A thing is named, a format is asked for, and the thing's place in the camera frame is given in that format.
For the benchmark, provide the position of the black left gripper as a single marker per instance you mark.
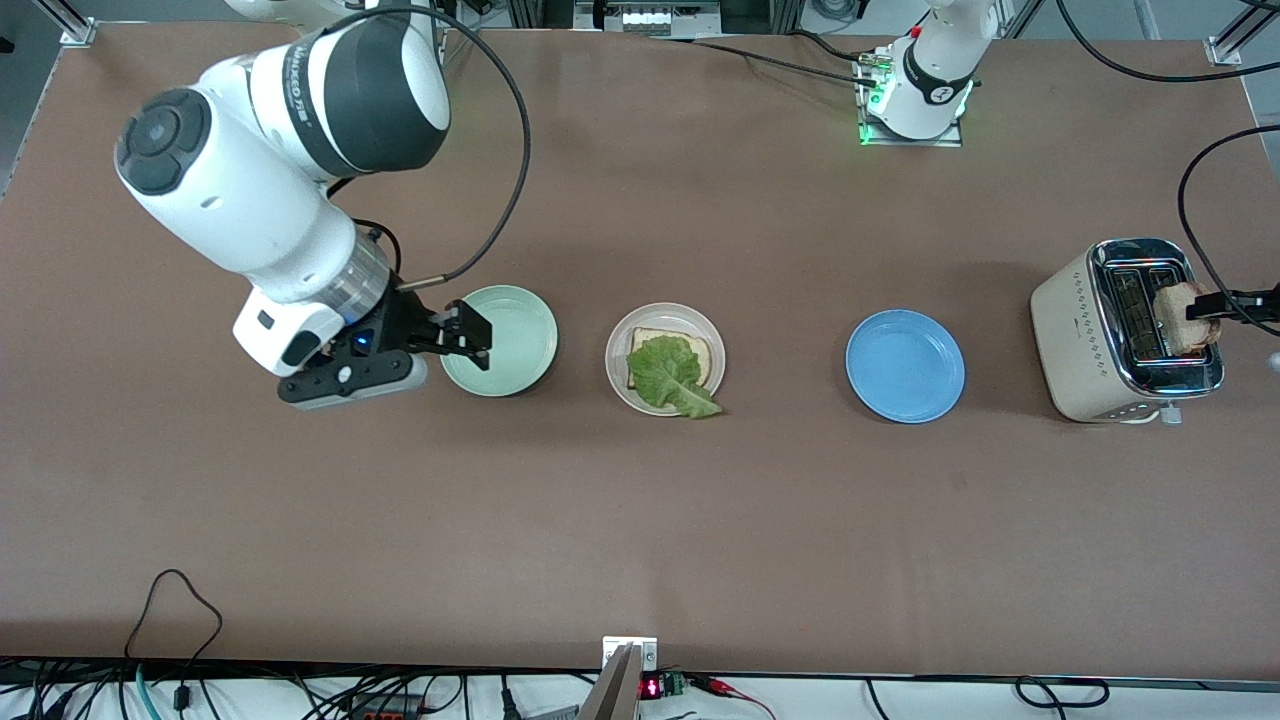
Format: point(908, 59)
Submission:
point(1232, 303)

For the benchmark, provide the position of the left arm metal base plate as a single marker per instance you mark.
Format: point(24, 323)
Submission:
point(915, 142)

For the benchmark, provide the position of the blue plate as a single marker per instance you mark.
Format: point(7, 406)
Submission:
point(905, 366)

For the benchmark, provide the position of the red display circuit board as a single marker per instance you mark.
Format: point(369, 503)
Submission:
point(651, 688)

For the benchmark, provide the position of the beige plate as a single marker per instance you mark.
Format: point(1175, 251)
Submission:
point(665, 312)

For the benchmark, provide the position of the beige chrome toaster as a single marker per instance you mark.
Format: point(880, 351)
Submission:
point(1080, 340)

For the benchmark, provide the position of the brown bread slice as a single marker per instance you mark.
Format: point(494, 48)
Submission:
point(702, 350)
point(1180, 320)

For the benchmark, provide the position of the green lettuce leaf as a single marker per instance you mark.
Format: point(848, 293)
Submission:
point(665, 375)

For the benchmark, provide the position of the green plate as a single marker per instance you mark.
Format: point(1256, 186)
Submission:
point(510, 345)

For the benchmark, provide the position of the aluminium camera mast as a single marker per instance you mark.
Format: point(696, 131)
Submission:
point(620, 690)

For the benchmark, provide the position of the grey terminal block device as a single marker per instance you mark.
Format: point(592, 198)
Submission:
point(650, 18)

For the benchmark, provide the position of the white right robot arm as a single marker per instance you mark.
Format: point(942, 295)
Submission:
point(250, 190)

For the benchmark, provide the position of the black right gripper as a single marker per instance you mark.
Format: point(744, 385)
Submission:
point(402, 322)

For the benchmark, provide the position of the aluminium frame post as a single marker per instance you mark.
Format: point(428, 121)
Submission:
point(1228, 48)
point(78, 32)

